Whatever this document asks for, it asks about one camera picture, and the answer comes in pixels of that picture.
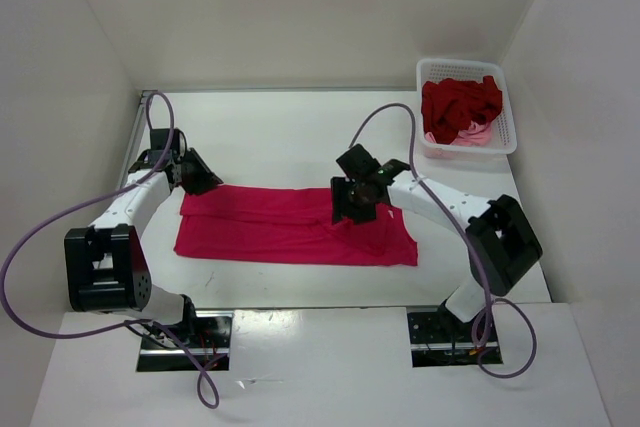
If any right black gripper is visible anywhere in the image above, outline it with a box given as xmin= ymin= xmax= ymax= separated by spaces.
xmin=330 ymin=176 xmax=378 ymax=224

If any magenta t shirt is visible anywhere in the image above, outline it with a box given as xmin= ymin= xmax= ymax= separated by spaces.
xmin=174 ymin=185 xmax=418 ymax=267

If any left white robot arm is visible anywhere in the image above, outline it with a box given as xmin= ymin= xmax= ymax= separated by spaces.
xmin=64 ymin=128 xmax=223 ymax=347

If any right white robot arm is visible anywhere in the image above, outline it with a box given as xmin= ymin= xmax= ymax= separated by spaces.
xmin=331 ymin=144 xmax=543 ymax=340

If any dark red t shirt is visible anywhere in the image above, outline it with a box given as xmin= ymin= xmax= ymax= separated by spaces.
xmin=421 ymin=76 xmax=503 ymax=134

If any light pink t shirt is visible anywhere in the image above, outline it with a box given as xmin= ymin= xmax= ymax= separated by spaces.
xmin=424 ymin=122 xmax=492 ymax=147

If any white plastic basket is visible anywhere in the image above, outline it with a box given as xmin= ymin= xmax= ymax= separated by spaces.
xmin=416 ymin=58 xmax=517 ymax=161

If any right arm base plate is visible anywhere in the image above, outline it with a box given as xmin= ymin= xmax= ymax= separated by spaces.
xmin=406 ymin=306 xmax=503 ymax=368

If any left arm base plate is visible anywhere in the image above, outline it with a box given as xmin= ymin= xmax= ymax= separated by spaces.
xmin=136 ymin=309 xmax=234 ymax=373

